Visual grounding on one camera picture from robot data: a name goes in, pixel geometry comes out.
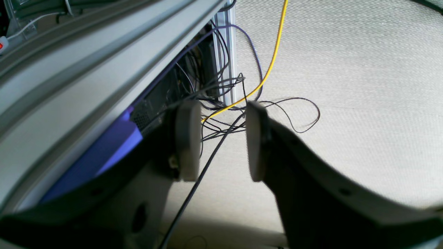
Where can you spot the grey table edge rail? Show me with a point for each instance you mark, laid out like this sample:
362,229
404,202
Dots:
63,88

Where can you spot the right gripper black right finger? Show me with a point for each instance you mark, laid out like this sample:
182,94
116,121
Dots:
319,207

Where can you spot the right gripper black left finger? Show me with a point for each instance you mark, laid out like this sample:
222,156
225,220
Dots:
122,207

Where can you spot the blue purple panel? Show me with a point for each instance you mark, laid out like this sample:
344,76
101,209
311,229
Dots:
113,145

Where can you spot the aluminium frame post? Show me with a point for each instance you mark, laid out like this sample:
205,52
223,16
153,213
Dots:
225,45

